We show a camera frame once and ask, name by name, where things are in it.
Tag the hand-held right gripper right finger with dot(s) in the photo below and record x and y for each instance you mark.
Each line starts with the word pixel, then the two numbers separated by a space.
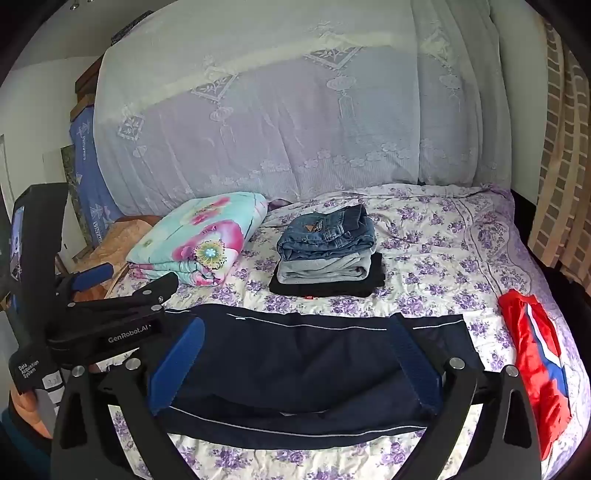
pixel 418 364

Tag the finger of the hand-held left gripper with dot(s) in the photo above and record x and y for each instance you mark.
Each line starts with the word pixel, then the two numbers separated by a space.
pixel 157 288
pixel 94 275

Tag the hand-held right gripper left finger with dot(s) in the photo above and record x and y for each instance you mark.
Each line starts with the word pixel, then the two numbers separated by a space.
pixel 178 364

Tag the navy blue pants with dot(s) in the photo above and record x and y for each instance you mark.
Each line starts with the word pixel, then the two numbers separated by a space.
pixel 295 360

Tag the folded black pants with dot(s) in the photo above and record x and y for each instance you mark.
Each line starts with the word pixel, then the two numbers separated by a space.
pixel 341 288

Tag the red pants with striped side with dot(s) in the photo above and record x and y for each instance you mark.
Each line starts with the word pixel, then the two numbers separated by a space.
pixel 535 350

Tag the folded grey pants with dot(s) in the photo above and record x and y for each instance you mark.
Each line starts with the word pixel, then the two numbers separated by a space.
pixel 323 270

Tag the orange blanket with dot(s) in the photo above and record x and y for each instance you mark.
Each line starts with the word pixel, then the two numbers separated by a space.
pixel 115 247

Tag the dark green patterned board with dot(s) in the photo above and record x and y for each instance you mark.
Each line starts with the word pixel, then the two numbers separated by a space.
pixel 74 184

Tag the folded floral quilt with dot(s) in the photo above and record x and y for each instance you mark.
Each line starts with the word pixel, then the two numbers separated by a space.
pixel 203 235

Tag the blue printed box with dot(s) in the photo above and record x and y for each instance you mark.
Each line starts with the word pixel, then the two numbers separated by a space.
pixel 87 152

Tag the purple floral bedspread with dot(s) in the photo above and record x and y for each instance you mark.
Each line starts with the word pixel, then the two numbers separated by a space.
pixel 425 249

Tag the brown wooden box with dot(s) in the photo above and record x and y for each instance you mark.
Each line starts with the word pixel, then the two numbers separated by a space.
pixel 87 78

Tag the folded blue jeans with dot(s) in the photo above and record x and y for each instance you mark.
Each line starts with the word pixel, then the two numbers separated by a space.
pixel 328 233

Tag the white lace cover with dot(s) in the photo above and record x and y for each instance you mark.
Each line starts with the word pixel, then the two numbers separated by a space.
pixel 286 101

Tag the beige checked curtain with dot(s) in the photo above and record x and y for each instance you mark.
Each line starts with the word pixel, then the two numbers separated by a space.
pixel 561 152

